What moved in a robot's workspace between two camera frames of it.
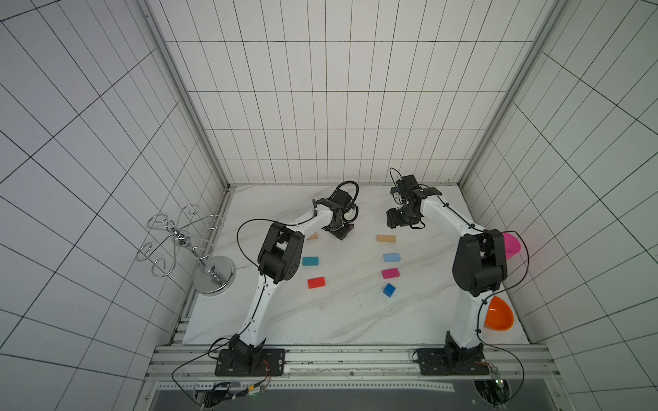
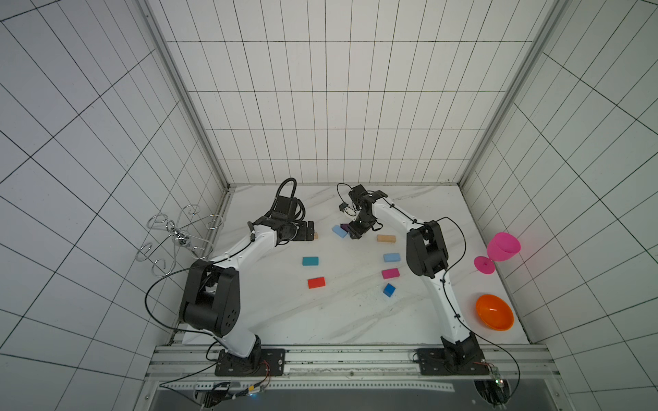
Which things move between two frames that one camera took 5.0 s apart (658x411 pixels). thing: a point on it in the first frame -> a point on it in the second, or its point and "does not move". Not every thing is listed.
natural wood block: x=385 y=238 does not move
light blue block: x=392 y=257 does not move
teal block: x=308 y=261 does not move
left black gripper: x=340 y=235 -> x=302 y=232
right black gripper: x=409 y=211 -> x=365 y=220
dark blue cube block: x=389 y=289 does not move
